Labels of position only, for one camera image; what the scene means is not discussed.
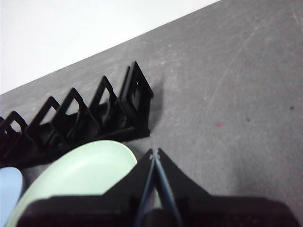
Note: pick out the pale green plate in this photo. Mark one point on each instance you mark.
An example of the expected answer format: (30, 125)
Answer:
(78, 170)

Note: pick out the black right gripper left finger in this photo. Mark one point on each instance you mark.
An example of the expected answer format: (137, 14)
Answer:
(94, 210)

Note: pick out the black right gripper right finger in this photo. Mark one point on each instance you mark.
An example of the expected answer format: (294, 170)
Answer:
(213, 212)

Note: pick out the black plastic plate rack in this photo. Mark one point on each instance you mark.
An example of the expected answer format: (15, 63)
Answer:
(78, 132)

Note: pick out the light blue plate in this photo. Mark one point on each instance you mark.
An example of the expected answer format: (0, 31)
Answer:
(9, 189)

